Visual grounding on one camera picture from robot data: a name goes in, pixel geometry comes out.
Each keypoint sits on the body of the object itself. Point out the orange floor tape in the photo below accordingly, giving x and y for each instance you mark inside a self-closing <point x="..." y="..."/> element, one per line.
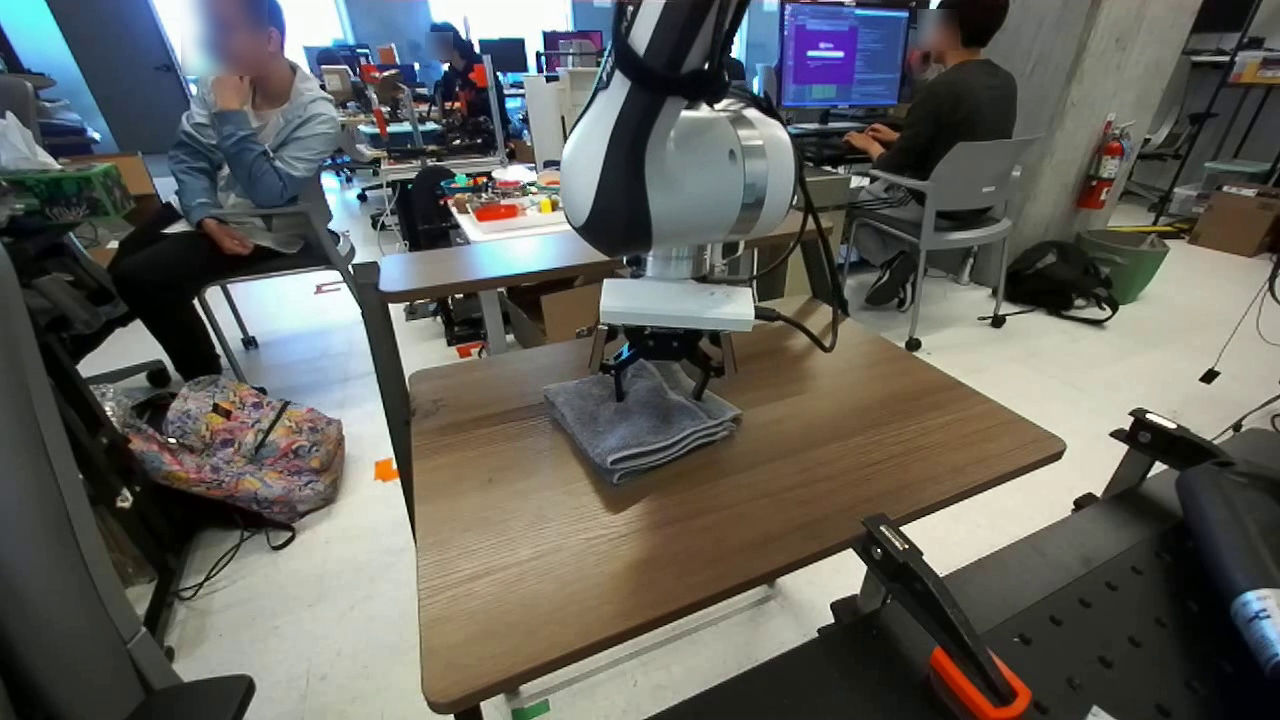
<point x="384" y="468"/>

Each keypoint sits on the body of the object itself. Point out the person in black orange top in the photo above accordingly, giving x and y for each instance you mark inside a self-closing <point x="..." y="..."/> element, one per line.
<point x="464" y="83"/>

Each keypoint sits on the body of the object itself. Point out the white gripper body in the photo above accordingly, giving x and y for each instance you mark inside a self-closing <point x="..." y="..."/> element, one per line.
<point x="676" y="304"/>

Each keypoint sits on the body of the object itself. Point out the red fire extinguisher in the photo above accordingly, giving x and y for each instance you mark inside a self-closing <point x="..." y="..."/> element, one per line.
<point x="1100" y="169"/>

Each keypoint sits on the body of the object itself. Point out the black office chair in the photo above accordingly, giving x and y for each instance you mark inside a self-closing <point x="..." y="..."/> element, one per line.
<point x="60" y="574"/>

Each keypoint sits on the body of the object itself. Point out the colourful floral backpack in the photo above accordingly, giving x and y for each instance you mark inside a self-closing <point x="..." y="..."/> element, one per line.
<point x="234" y="444"/>

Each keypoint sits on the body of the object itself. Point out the person in gray hoodie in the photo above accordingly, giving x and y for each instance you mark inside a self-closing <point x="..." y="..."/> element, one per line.
<point x="242" y="160"/>

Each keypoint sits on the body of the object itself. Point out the white tray colourful items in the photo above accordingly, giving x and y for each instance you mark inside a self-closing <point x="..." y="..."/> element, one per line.
<point x="505" y="208"/>

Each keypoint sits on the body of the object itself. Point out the gray towel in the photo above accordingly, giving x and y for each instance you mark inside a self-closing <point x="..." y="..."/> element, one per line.
<point x="640" y="427"/>

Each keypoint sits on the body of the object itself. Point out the white box panel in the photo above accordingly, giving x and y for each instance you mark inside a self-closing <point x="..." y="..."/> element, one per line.
<point x="548" y="112"/>

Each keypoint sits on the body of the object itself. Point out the black backpack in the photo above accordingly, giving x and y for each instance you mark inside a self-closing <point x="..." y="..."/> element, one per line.
<point x="1063" y="277"/>

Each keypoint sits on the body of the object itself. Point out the gray metal chair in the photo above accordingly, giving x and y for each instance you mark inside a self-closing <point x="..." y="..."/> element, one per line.
<point x="284" y="242"/>

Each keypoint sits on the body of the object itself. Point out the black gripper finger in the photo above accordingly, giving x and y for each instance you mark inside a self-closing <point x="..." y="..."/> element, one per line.
<point x="618" y="371"/>
<point x="705" y="371"/>

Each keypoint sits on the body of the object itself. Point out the gray office chair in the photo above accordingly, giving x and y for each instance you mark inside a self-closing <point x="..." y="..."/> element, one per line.
<point x="963" y="200"/>

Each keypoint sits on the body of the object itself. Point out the person in black sweater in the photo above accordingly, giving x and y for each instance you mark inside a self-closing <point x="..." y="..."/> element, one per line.
<point x="944" y="112"/>

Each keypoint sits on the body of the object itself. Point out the green basket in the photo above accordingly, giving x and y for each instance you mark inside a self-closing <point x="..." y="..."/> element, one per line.
<point x="1129" y="260"/>

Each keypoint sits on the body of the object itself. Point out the computer monitor purple screen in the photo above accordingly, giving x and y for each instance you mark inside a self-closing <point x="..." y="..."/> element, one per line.
<point x="846" y="58"/>

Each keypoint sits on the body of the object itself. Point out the black tripod stand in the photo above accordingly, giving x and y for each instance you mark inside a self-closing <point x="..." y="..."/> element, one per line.
<point x="1243" y="324"/>

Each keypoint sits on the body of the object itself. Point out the black roll blue label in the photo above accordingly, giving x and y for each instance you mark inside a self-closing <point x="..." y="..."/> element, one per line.
<point x="1235" y="544"/>

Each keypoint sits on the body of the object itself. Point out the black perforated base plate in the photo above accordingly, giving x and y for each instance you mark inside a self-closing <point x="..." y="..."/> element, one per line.
<point x="1067" y="627"/>

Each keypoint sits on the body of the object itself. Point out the black bag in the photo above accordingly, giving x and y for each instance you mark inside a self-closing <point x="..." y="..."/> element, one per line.
<point x="426" y="208"/>

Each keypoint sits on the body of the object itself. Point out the brown cardboard box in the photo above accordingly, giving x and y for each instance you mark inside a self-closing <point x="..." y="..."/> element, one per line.
<point x="1235" y="221"/>

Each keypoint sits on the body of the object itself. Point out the brown wooden desk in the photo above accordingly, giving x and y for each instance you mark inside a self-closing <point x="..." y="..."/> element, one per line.
<point x="481" y="266"/>

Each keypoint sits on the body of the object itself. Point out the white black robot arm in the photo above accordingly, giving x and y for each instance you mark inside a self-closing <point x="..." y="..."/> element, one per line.
<point x="667" y="160"/>

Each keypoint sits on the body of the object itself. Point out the black metal clamp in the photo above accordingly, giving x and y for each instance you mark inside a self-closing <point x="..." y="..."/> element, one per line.
<point x="1158" y="443"/>

